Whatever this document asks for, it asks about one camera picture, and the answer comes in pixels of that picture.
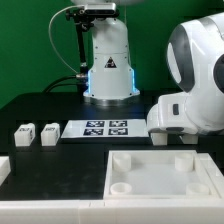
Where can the white square tabletop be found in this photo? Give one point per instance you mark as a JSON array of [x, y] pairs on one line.
[[160, 174]]

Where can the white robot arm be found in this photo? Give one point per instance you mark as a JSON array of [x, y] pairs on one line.
[[188, 53]]

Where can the white sheet with tags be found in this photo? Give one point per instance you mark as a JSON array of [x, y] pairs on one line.
[[105, 128]]

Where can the white obstacle fence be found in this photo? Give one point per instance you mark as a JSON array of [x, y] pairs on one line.
[[143, 211]]

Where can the black camera stand pole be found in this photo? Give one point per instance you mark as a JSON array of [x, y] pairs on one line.
[[82, 46]]

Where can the black camera on stand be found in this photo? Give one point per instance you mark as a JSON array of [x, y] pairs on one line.
[[91, 11]]

